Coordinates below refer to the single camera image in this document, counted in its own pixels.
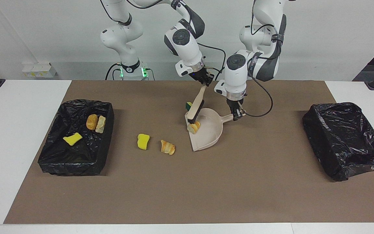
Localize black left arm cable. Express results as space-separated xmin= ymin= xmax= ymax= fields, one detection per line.
xmin=239 ymin=0 xmax=288 ymax=117

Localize white wall socket box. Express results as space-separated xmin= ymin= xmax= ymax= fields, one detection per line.
xmin=22 ymin=63 xmax=57 ymax=78

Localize brown table mat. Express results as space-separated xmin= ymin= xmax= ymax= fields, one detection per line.
xmin=4 ymin=80 xmax=374 ymax=225

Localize beige hand brush black bristles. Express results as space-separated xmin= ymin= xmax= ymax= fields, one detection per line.
xmin=186 ymin=83 xmax=207 ymax=125

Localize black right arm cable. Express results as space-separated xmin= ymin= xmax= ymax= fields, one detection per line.
xmin=99 ymin=0 xmax=226 ymax=82

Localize black base cable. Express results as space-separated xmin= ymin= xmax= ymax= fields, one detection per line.
xmin=105 ymin=63 xmax=123 ymax=81

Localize golden croissant piece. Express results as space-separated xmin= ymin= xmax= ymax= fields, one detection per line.
xmin=95 ymin=116 xmax=106 ymax=134
xmin=187 ymin=121 xmax=201 ymax=134
xmin=160 ymin=140 xmax=176 ymax=155

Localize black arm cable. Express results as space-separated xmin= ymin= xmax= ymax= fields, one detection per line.
xmin=99 ymin=0 xmax=226 ymax=82
xmin=239 ymin=0 xmax=288 ymax=117

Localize brown bread roll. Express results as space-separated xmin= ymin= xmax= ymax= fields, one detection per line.
xmin=86 ymin=114 xmax=98 ymax=131

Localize beige plastic dustpan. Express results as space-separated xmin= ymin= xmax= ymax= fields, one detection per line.
xmin=184 ymin=108 xmax=234 ymax=152

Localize black bag lined bin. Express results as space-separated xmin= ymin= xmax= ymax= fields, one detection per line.
xmin=302 ymin=102 xmax=374 ymax=182
xmin=38 ymin=99 xmax=115 ymax=176

